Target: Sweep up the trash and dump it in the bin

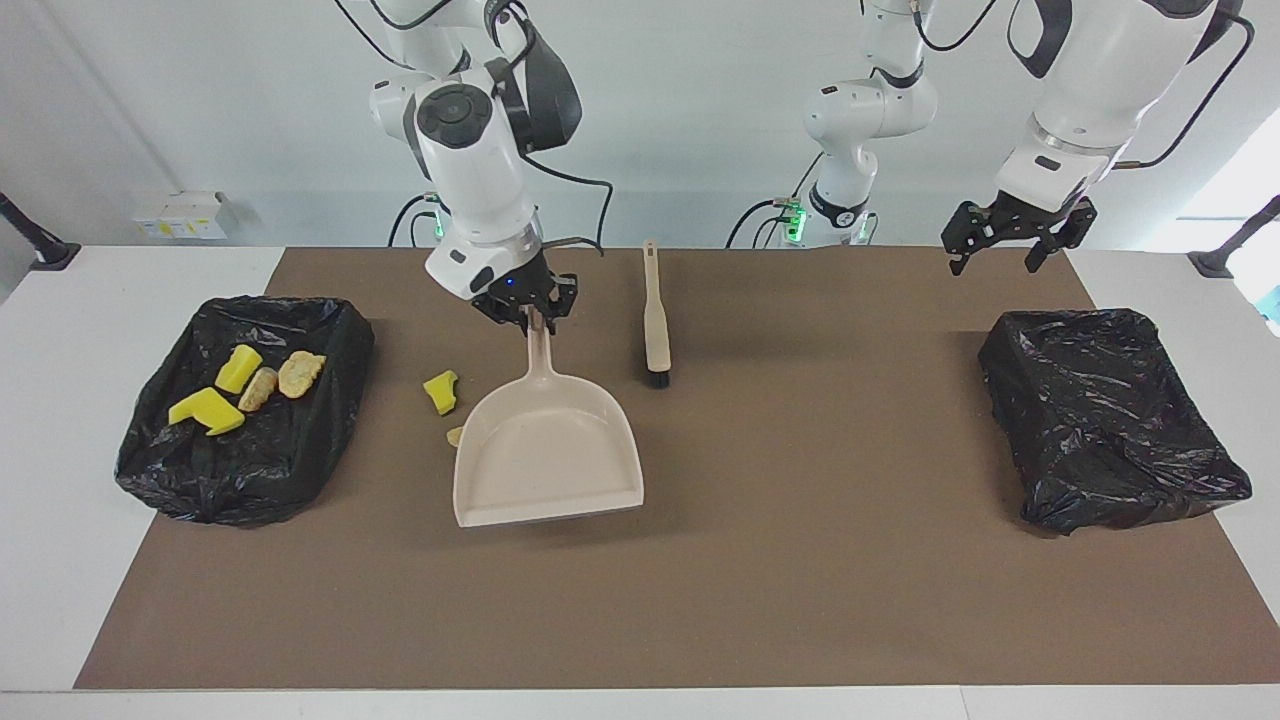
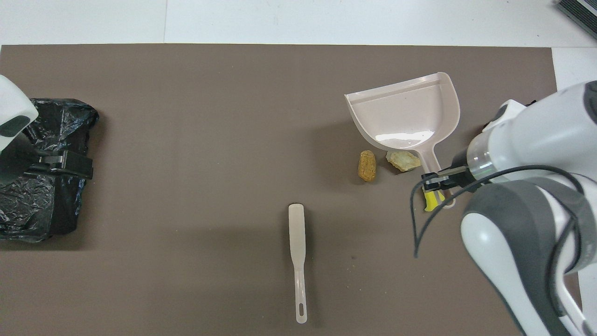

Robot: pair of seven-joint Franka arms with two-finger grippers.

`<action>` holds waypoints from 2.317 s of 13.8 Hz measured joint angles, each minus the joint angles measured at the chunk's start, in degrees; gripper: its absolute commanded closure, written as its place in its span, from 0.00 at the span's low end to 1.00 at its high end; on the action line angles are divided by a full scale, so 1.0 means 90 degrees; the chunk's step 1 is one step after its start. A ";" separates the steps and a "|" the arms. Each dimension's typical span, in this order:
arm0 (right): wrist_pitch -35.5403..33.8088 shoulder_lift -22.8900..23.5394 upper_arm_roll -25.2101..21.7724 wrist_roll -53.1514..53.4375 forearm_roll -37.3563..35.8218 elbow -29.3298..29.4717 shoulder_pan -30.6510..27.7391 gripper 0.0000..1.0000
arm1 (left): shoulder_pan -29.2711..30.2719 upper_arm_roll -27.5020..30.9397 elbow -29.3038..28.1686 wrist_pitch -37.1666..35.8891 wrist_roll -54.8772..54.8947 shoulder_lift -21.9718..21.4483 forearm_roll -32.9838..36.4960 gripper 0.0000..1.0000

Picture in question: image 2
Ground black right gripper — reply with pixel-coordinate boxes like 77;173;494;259
421;146;472;193

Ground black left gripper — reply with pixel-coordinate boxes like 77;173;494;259
0;133;94;185

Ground small yellow sponge wedge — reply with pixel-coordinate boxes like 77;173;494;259
423;189;444;212

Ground pale crusty bread chunk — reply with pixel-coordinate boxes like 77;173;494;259
386;150;422;173

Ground brown peanut shaped bread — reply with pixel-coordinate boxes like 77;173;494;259
358;150;377;182

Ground beige plastic dustpan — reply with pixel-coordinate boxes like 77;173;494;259
344;71;461;209

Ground beige brush with black bristles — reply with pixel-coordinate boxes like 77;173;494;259
288;203;309;324

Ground brown table mat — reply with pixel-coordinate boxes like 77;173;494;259
0;44;585;336

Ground grey ridged device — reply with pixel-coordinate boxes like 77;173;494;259
556;0;597;40

